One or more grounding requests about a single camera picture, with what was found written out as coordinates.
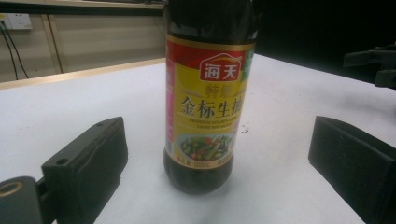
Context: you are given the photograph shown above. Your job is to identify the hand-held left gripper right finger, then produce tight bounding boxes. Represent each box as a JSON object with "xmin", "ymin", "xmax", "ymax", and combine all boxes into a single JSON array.
[{"xmin": 307, "ymin": 115, "xmax": 396, "ymax": 224}]

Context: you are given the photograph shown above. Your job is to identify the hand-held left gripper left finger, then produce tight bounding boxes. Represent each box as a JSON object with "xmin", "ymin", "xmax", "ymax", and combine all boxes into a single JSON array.
[{"xmin": 41, "ymin": 116, "xmax": 129, "ymax": 224}]

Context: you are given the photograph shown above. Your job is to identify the dark soy sauce bottle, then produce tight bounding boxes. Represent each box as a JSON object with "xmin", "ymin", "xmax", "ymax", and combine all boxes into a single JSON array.
[{"xmin": 162, "ymin": 0, "xmax": 260, "ymax": 196}]

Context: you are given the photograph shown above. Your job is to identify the black wall cable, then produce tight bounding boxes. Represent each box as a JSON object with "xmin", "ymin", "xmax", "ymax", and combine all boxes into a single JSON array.
[
  {"xmin": 0, "ymin": 23, "xmax": 19, "ymax": 81},
  {"xmin": 3, "ymin": 26, "xmax": 30, "ymax": 79}
]

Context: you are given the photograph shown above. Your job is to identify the white wall socket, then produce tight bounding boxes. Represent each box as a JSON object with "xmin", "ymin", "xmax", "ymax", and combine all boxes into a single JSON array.
[{"xmin": 0, "ymin": 12, "xmax": 34, "ymax": 31}]

